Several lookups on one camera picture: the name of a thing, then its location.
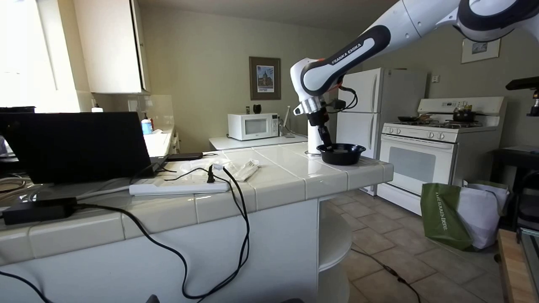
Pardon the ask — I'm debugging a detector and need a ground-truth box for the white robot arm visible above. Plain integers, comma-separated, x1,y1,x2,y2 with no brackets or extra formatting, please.
290,0,539,146

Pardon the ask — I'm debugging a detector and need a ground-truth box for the black cable on floor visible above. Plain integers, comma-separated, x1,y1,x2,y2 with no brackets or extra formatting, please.
351,246,425,303

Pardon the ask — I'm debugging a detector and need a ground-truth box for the white microwave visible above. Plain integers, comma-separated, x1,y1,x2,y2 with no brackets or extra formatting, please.
228,113,279,141

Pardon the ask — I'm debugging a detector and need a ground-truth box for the green and white bag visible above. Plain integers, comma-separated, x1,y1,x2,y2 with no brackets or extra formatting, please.
420,183,509,251

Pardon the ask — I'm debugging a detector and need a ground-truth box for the white refrigerator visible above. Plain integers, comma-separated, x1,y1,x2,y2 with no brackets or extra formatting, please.
334,66,432,197

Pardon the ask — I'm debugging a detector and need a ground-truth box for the blue soap bottle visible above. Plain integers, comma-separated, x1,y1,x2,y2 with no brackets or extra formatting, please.
142,113,154,135

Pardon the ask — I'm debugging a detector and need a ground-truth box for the white upper cabinet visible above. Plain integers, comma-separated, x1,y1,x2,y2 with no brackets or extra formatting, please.
73,0,149,94

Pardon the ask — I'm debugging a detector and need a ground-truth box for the white gas stove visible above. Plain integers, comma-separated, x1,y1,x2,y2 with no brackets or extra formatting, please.
376,96,506,214

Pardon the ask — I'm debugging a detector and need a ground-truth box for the small framed picture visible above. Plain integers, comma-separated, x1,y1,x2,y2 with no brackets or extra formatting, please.
462,39,501,64

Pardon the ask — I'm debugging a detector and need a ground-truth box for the black laptop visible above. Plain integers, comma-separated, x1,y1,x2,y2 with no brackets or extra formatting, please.
0,111,166,183

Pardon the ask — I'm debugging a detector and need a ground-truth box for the white tiled kitchen counter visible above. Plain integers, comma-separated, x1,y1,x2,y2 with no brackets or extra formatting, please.
0,143,393,303

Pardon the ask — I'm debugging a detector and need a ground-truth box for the black bowl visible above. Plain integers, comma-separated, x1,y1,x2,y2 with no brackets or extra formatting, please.
317,143,365,165

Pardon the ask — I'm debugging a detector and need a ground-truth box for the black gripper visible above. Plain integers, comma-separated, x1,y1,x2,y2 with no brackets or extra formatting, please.
309,108,333,145

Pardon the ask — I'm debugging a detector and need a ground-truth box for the black cable on counter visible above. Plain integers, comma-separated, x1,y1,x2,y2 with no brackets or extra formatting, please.
73,163,253,301

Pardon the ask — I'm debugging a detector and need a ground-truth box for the black power adapter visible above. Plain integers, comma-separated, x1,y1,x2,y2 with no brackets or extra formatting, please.
2,197,78,225

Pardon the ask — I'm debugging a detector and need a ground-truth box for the framed wall picture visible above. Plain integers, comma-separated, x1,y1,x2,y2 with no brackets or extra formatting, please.
250,57,282,99

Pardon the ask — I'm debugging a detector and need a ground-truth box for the white power strip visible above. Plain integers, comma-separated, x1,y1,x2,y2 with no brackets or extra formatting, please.
129,182,230,197

